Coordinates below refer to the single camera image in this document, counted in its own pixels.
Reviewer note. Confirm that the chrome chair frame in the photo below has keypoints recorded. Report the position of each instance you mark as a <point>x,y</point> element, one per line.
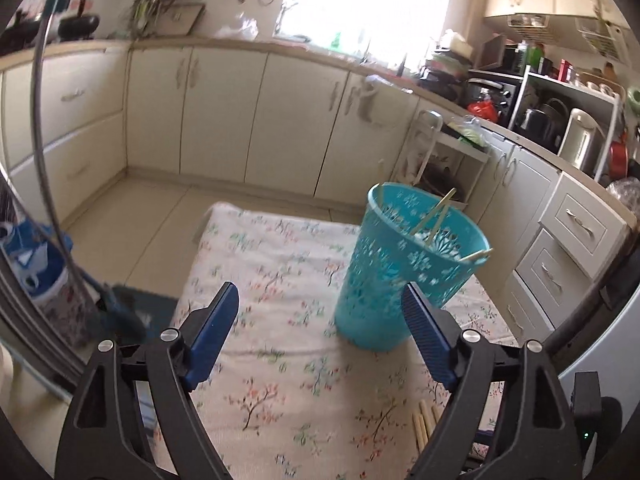
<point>36,110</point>

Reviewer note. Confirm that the light bamboo chopstick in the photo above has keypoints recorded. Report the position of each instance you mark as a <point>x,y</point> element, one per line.
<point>435,210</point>
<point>437,225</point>
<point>475,257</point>

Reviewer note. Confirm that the bright kitchen window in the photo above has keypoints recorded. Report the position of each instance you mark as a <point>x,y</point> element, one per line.
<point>365,0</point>

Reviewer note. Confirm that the clear green plastic bag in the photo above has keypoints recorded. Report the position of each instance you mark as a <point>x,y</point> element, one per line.
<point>467,132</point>

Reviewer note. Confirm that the black toaster oven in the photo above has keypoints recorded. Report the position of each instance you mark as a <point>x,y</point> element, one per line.
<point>495,90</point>

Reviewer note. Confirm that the red plastic bag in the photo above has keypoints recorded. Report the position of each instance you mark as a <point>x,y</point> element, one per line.
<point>482,111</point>

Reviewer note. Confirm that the red pot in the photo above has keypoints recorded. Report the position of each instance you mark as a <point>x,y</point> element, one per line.
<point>620,157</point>

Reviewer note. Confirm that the cream door cabinets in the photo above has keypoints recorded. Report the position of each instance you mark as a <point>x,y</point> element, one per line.
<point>225,110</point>

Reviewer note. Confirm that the floral tablecloth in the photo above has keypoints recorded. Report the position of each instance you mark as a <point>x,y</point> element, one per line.
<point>280,360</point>

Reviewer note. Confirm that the white appliance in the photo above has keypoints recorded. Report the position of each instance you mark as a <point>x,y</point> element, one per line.
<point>615,350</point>

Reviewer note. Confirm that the white countertop shelf unit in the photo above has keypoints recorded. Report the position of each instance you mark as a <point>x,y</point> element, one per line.
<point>615,110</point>

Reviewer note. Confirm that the blue white bag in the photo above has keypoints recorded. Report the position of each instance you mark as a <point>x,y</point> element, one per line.
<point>25,255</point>

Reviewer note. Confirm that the white step stool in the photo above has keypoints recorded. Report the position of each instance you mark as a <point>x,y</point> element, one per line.
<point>425,130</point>

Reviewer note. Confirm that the dark pan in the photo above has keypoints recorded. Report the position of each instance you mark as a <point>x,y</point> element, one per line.
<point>442,172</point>

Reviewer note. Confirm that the beige hanging holder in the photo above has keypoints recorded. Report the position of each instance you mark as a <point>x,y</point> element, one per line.
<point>365,102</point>

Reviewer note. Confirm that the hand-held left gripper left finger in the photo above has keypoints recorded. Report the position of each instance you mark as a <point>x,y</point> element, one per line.
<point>215,330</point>

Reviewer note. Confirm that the pile of wooden chopsticks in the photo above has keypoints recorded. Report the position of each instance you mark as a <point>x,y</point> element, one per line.
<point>421,422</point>

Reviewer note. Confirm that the black frying pan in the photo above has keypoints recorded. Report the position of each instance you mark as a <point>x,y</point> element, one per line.
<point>15,37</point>

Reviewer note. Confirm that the cream drawer cabinet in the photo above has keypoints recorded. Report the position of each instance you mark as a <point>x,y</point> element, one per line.
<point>75,125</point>

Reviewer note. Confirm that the stack of containers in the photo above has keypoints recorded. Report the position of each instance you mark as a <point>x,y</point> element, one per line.
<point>445,67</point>

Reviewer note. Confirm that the dark blue cloth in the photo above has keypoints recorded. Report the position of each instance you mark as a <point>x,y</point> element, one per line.
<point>130,312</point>

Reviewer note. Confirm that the white panelled cabinet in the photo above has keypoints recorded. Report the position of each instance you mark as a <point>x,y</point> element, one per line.
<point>570,220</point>

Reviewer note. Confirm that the teal plastic cutout basket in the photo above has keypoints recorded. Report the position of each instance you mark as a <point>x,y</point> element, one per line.
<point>380,300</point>

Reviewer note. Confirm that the green bottle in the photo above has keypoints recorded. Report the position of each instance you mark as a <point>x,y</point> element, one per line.
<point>534,56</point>

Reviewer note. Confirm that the black cooking pot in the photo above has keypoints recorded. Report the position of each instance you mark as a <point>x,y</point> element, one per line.
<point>76,27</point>

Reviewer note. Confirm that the white thermos pot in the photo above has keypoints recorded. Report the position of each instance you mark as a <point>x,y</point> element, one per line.
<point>580,137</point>

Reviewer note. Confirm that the black stacked pots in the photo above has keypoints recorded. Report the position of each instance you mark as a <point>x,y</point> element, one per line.
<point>542,122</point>

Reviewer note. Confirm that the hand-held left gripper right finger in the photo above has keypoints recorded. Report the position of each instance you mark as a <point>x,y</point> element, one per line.
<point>430,340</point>

